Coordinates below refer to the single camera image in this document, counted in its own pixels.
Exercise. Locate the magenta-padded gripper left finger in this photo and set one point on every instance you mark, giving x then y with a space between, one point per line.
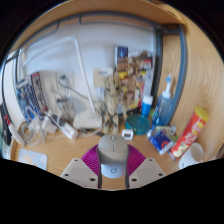
78 171

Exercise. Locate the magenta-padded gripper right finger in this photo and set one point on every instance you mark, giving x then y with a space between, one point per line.
146 170

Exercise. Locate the white computer mouse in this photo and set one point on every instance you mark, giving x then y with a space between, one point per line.
113 155

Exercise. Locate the pastel printed mouse pad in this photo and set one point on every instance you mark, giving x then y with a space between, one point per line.
32 158

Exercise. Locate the blue tissue pack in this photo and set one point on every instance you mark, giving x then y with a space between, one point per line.
160 141

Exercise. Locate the small white square clock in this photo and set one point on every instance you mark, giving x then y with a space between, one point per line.
127 134

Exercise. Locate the white charger block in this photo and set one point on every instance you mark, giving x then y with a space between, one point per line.
68 130
49 125

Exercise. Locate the white mug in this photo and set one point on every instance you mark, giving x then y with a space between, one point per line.
191 156

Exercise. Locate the teal round tin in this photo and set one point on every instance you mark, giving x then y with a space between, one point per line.
138 124

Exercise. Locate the white desk lamp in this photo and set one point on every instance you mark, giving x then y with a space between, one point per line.
87 120

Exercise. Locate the red chip can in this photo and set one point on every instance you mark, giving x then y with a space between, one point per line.
190 133

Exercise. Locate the blue and white tube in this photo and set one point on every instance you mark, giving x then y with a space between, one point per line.
146 106

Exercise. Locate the blue spray bottle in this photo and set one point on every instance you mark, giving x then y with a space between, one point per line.
163 106

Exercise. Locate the colourful figurine box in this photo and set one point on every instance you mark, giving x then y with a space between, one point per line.
135 70

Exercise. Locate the wooden shelf unit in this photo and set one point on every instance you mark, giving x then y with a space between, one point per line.
133 10

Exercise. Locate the white wall socket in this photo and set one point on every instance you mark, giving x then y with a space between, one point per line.
55 81

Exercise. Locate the beige wall plate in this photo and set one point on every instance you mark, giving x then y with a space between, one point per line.
102 77

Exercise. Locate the grey metal desk frame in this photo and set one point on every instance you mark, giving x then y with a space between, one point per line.
181 66

